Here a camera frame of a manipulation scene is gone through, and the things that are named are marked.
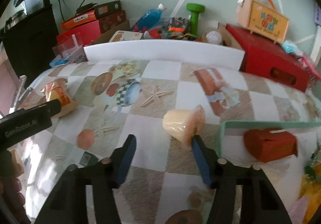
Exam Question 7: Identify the swiss roll snack packet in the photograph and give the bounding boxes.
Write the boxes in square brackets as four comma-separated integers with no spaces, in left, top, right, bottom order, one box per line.
[41,78,78,118]

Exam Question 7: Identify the small red gift box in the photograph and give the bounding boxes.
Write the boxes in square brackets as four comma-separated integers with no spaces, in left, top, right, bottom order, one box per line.
[243,128,298,163]

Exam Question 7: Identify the pudding jelly cup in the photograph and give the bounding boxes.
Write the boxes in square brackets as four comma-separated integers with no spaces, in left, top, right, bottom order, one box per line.
[162,105,206,147]

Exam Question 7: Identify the teal rimmed white tray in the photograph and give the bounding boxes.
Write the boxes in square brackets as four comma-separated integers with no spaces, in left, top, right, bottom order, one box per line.
[207,121,321,224]

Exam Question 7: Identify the yellow snack bag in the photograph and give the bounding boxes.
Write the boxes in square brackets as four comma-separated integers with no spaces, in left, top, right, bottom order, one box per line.
[300,162,320,223]

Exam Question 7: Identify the green wrapped cake snack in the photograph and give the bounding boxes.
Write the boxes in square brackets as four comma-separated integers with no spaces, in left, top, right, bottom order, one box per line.
[304,143,320,182]

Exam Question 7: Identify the clear plastic box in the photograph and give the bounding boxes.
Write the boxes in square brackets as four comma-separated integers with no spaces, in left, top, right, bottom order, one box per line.
[50,33,88,68]

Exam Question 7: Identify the orange red stacked boxes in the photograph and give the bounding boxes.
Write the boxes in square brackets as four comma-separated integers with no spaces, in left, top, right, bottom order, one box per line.
[56,0,127,44]

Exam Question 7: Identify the checkered picture tablecloth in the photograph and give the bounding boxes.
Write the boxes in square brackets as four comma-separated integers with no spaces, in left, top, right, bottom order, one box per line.
[16,60,320,223]

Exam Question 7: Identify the red patterned flat box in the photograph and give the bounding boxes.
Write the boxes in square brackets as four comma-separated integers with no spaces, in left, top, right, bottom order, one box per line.
[299,55,321,81]

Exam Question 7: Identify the large red gift box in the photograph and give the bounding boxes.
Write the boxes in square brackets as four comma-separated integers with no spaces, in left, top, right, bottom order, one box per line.
[226,24,310,92]

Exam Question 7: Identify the white foam board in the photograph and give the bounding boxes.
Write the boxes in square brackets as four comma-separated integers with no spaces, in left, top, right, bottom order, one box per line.
[84,40,245,71]

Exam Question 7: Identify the blue wet wipes pack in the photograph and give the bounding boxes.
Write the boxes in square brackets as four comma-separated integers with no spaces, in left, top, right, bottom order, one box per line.
[281,40,304,58]

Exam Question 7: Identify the white round jar lid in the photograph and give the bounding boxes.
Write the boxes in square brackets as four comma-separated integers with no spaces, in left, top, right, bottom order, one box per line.
[201,28,223,45]

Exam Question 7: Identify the blue liquid bottle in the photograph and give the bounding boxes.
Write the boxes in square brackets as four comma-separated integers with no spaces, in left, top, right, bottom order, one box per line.
[131,3,167,33]

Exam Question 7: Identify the cardboard box of clutter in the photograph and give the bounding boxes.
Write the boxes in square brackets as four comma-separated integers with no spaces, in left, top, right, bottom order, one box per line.
[89,17,242,50]

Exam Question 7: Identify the green dumbbell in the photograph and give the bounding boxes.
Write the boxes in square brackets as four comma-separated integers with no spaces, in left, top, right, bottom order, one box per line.
[186,3,205,36]

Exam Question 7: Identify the orange wooden handle case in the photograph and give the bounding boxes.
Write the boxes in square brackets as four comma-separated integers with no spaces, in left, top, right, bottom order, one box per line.
[237,0,290,44]

